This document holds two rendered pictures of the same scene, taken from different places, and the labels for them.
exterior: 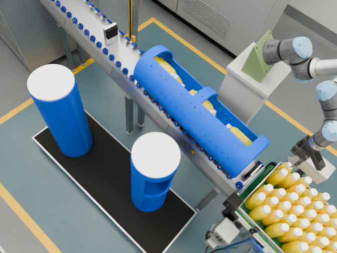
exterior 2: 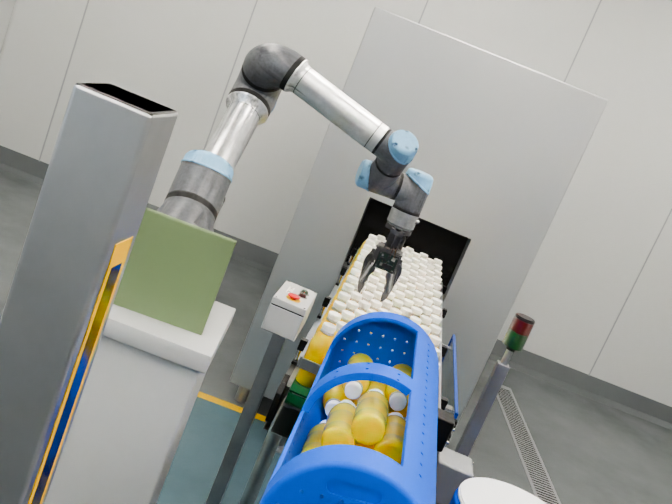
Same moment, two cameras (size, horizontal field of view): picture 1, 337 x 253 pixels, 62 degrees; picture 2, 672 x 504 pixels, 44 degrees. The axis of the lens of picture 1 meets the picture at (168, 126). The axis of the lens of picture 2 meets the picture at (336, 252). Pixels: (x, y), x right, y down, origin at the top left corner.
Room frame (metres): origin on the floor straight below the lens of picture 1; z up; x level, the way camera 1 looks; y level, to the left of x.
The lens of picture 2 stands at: (1.98, 1.07, 1.79)
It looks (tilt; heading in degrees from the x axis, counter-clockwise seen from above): 13 degrees down; 237
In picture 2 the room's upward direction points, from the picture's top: 22 degrees clockwise
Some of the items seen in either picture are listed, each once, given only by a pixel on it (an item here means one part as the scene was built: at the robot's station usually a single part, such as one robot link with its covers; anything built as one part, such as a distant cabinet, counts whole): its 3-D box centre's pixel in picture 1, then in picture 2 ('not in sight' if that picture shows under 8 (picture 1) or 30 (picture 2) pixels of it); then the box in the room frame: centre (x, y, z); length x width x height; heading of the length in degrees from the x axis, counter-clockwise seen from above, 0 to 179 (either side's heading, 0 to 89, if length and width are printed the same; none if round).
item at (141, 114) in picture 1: (141, 108); not in sight; (1.34, 0.28, 0.31); 0.06 x 0.06 x 0.63; 54
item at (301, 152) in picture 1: (306, 148); (390, 247); (0.69, -0.66, 1.36); 0.09 x 0.08 x 0.12; 54
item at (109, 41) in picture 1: (111, 35); not in sight; (1.45, 0.55, 1.00); 0.10 x 0.04 x 0.15; 144
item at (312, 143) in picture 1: (317, 142); (403, 219); (0.69, -0.67, 1.44); 0.08 x 0.08 x 0.05
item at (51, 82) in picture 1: (51, 82); not in sight; (0.93, 0.77, 1.03); 0.28 x 0.28 x 0.01
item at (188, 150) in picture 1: (136, 79); not in sight; (1.28, 0.32, 0.79); 2.17 x 0.29 x 0.34; 54
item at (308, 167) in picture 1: (312, 163); (290, 309); (0.78, -0.87, 1.05); 0.20 x 0.10 x 0.10; 54
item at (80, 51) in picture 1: (78, 43); not in sight; (1.91, 1.07, 0.31); 0.06 x 0.06 x 0.63; 54
